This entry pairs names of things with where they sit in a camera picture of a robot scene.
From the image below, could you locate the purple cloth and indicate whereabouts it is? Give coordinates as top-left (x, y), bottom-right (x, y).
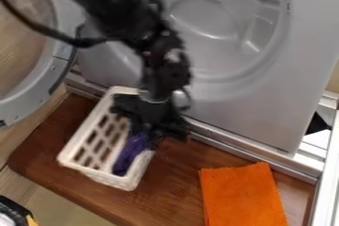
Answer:
top-left (111, 130), bottom-right (152, 176)

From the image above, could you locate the orange cloth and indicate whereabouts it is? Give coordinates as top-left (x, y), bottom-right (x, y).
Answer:
top-left (197, 162), bottom-right (289, 226)

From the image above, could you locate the washing machine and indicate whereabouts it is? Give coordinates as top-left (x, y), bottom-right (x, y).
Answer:
top-left (0, 0), bottom-right (339, 185)

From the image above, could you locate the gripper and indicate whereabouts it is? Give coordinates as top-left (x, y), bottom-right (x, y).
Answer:
top-left (109, 92), bottom-right (192, 143)

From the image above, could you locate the white basket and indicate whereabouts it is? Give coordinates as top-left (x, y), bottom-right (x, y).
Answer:
top-left (56, 85), bottom-right (157, 192)

